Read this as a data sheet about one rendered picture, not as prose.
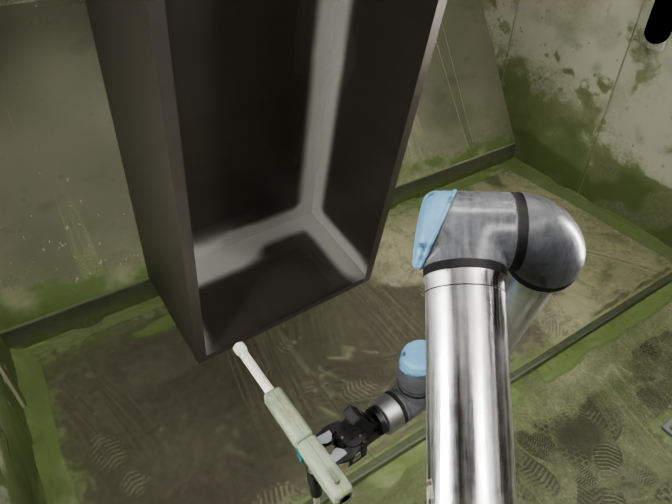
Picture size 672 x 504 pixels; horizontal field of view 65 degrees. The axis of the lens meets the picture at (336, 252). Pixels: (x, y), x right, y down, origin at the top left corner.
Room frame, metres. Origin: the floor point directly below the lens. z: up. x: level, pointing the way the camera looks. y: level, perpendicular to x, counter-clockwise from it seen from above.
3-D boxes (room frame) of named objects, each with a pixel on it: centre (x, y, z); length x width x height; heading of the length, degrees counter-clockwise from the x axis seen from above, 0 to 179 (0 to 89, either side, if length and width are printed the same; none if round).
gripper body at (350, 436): (0.71, -0.06, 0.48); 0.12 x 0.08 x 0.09; 126
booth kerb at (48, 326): (2.04, 0.09, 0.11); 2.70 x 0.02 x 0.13; 123
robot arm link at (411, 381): (0.80, -0.21, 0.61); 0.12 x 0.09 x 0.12; 87
